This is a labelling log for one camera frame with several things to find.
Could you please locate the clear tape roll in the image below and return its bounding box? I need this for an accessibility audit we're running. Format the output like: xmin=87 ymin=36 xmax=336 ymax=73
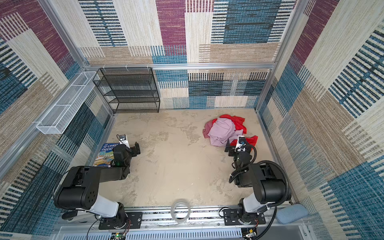
xmin=170 ymin=199 xmax=192 ymax=225

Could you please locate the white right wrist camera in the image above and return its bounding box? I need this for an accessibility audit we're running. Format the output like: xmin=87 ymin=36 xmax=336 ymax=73
xmin=235 ymin=136 xmax=248 ymax=153

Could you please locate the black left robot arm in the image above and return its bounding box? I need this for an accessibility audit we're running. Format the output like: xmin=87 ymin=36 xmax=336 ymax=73
xmin=54 ymin=143 xmax=141 ymax=230

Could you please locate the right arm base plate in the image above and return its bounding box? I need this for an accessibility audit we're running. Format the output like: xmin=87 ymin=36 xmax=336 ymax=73
xmin=219 ymin=208 xmax=266 ymax=226

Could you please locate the treehouse children's book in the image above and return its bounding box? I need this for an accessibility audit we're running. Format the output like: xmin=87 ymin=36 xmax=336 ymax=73
xmin=94 ymin=143 xmax=119 ymax=167

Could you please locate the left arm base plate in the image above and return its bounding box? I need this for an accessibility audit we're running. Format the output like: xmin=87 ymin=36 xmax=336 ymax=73
xmin=98 ymin=212 xmax=143 ymax=230

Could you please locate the aluminium front rail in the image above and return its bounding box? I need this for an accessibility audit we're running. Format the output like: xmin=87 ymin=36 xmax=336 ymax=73
xmin=50 ymin=204 xmax=313 ymax=240

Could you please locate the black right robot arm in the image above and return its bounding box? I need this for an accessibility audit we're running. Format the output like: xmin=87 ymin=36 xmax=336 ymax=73
xmin=224 ymin=138 xmax=291 ymax=225

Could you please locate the dark pink cloth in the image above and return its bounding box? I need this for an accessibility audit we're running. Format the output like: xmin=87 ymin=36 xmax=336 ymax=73
xmin=203 ymin=120 xmax=214 ymax=139

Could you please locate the red cloth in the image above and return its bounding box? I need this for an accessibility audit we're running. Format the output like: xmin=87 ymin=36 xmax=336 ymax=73
xmin=213 ymin=115 xmax=248 ymax=145

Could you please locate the white wire mesh basket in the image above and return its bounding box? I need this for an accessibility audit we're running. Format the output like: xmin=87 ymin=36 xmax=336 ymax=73
xmin=37 ymin=72 xmax=96 ymax=135

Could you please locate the light lilac cloth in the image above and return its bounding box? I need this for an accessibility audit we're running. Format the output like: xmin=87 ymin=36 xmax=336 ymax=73
xmin=208 ymin=118 xmax=244 ymax=147

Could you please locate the blue grey sponge pad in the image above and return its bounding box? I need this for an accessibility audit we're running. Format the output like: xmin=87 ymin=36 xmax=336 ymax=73
xmin=276 ymin=204 xmax=309 ymax=225

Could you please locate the black wire mesh shelf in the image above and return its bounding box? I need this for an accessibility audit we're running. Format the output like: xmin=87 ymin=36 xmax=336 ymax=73
xmin=93 ymin=67 xmax=161 ymax=114

